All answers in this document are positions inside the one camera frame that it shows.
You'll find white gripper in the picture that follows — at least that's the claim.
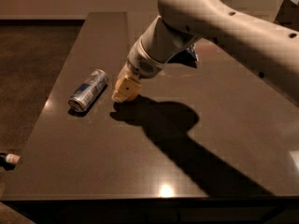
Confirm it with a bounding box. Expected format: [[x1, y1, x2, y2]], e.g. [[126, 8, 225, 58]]
[[112, 35, 166, 103]]

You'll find orange fruit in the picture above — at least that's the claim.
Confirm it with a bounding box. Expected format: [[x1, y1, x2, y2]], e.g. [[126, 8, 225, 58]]
[[124, 92, 138, 102]]

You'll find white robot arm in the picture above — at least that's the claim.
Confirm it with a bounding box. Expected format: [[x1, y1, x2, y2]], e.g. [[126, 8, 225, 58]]
[[112, 0, 299, 104]]

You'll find silver blue redbull can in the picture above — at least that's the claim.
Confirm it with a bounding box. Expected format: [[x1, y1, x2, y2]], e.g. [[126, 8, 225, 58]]
[[68, 69, 108, 113]]

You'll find blue chip bag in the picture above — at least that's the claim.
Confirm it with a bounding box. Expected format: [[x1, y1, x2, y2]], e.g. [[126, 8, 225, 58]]
[[168, 45, 198, 68]]

